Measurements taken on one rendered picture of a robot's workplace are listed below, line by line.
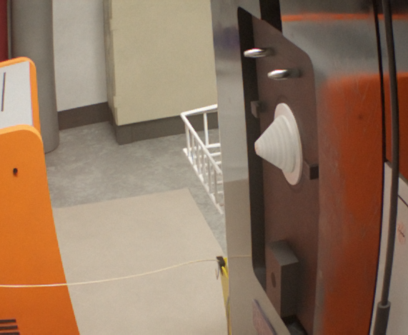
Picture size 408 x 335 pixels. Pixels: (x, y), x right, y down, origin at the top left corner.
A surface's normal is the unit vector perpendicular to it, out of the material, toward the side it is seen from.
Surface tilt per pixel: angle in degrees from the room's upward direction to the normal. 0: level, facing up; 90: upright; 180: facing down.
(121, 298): 0
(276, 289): 90
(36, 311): 90
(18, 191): 90
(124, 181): 0
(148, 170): 0
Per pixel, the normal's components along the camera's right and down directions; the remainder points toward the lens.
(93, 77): 0.24, 0.38
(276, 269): -0.97, 0.15
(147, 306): -0.07, -0.91
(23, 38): -0.15, 0.41
